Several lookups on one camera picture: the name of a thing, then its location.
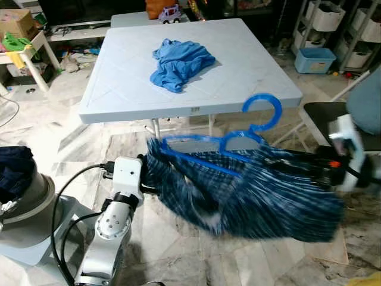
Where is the blue plaid garment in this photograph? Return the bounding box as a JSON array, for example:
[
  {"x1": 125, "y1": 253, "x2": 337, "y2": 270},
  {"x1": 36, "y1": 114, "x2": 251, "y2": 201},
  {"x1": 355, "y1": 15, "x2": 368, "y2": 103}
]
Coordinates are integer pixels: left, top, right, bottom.
[{"x1": 145, "y1": 137, "x2": 348, "y2": 243}]

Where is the blue plastic hanger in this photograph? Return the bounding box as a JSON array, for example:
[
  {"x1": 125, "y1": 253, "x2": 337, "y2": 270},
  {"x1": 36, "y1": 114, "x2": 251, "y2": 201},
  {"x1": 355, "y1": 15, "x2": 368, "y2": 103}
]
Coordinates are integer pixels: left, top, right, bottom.
[{"x1": 158, "y1": 93, "x2": 284, "y2": 181}]

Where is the navy blue garment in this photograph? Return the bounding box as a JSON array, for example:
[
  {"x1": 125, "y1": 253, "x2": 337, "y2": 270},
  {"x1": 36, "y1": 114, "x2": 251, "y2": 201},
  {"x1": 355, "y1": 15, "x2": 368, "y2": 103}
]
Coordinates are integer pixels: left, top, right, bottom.
[{"x1": 0, "y1": 145, "x2": 36, "y2": 204}]

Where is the black folding chair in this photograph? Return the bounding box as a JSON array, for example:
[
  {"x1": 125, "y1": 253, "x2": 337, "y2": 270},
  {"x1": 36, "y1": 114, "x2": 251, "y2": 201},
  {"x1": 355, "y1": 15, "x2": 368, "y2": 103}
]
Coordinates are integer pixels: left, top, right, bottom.
[{"x1": 271, "y1": 71, "x2": 381, "y2": 157}]

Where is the blue oval chair cushion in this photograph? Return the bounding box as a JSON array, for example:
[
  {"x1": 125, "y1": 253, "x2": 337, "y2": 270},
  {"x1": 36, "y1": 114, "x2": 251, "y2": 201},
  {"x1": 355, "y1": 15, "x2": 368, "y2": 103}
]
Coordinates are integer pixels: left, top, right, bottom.
[{"x1": 346, "y1": 67, "x2": 381, "y2": 135}]

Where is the light blue storage bin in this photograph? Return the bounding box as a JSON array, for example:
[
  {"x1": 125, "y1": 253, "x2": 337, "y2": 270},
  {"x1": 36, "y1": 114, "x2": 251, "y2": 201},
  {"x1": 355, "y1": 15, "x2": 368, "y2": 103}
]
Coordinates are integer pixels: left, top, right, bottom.
[{"x1": 294, "y1": 46, "x2": 338, "y2": 74}]

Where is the grey round laundry basket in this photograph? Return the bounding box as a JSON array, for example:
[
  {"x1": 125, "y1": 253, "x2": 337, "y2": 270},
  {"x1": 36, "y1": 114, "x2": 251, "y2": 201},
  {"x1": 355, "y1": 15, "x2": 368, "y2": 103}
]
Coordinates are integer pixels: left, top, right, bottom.
[{"x1": 0, "y1": 170, "x2": 57, "y2": 248}]

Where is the light blue crumpled cloth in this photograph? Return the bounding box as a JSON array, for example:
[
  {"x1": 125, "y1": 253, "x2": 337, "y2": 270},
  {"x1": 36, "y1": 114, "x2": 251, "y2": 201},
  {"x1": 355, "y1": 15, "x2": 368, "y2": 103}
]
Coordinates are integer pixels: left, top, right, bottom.
[{"x1": 149, "y1": 38, "x2": 217, "y2": 94}]

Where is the white plastic folding table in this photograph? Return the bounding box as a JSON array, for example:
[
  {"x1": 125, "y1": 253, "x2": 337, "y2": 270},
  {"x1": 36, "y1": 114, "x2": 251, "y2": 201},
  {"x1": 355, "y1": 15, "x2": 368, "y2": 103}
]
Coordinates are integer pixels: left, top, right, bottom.
[
  {"x1": 79, "y1": 18, "x2": 304, "y2": 141},
  {"x1": 110, "y1": 11, "x2": 197, "y2": 28}
]

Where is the grey plush toy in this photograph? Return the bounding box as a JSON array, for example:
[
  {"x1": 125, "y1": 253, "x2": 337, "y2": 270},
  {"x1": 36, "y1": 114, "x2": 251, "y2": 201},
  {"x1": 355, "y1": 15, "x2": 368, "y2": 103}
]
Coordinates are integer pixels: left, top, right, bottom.
[{"x1": 60, "y1": 54, "x2": 84, "y2": 73}]

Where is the white shelf rack with bins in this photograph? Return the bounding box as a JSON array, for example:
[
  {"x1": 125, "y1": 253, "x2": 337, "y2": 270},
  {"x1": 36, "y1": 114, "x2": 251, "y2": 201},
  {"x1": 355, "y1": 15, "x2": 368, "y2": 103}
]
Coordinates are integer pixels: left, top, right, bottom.
[
  {"x1": 293, "y1": 0, "x2": 347, "y2": 57},
  {"x1": 336, "y1": 0, "x2": 381, "y2": 73}
]

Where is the low white tv bench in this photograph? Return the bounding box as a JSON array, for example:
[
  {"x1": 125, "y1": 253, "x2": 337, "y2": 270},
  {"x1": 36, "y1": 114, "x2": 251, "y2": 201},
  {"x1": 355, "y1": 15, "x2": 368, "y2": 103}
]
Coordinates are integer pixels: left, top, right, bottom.
[{"x1": 45, "y1": 26, "x2": 113, "y2": 43}]

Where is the small white side table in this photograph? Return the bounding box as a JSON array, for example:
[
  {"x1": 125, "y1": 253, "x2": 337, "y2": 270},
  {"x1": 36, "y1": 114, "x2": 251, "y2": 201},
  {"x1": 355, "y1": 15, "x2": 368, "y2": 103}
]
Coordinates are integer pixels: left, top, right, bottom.
[{"x1": 0, "y1": 30, "x2": 61, "y2": 95}]

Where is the purple toy car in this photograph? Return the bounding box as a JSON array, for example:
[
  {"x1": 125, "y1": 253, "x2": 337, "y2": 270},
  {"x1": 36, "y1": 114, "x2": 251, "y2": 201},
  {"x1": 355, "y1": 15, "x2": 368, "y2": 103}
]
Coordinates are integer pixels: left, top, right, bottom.
[{"x1": 158, "y1": 4, "x2": 183, "y2": 24}]

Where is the small yellow cloth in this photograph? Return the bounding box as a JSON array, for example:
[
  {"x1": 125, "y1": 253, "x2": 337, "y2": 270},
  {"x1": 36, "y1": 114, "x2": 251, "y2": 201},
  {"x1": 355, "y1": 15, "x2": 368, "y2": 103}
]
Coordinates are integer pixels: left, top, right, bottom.
[{"x1": 11, "y1": 51, "x2": 29, "y2": 69}]

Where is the orange bag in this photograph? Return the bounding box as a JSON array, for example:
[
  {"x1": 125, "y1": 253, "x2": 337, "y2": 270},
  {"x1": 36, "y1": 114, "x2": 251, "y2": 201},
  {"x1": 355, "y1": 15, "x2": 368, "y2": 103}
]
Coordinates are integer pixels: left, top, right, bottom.
[{"x1": 145, "y1": 0, "x2": 179, "y2": 20}]

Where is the black television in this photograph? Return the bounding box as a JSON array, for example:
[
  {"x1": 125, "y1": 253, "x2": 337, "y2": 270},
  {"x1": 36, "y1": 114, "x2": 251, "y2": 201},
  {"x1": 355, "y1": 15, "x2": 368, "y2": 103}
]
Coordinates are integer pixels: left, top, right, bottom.
[{"x1": 39, "y1": 0, "x2": 146, "y2": 27}]

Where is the bright green bag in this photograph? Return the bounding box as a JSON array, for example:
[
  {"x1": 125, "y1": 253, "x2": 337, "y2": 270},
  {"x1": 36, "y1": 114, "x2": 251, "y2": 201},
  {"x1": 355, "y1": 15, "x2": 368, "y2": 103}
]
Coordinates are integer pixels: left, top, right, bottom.
[{"x1": 2, "y1": 33, "x2": 32, "y2": 53}]

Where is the brown cardboard box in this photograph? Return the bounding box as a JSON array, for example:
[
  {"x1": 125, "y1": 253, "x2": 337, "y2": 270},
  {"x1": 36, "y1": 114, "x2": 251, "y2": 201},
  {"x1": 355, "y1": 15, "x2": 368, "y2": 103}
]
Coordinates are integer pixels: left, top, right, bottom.
[{"x1": 0, "y1": 8, "x2": 41, "y2": 41}]

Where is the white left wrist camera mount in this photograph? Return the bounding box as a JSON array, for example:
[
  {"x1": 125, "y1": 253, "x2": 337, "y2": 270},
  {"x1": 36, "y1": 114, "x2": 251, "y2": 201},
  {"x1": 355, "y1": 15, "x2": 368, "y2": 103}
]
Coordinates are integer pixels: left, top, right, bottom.
[{"x1": 111, "y1": 156, "x2": 144, "y2": 201}]

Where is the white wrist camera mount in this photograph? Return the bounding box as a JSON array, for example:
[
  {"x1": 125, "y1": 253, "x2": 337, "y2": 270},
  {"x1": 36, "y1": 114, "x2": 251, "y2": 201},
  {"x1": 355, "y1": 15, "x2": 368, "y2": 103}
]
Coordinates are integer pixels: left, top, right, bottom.
[
  {"x1": 329, "y1": 114, "x2": 366, "y2": 191},
  {"x1": 111, "y1": 156, "x2": 144, "y2": 201}
]

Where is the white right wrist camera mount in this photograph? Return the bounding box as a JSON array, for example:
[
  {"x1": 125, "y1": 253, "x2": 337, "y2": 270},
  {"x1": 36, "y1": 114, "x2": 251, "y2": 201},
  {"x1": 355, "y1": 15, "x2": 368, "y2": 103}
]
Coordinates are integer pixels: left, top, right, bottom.
[{"x1": 329, "y1": 114, "x2": 366, "y2": 191}]

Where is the short black left arm cable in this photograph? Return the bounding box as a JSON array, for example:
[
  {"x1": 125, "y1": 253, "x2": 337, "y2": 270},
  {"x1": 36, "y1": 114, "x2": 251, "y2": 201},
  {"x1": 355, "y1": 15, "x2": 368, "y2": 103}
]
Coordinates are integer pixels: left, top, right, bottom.
[{"x1": 60, "y1": 210, "x2": 105, "y2": 284}]

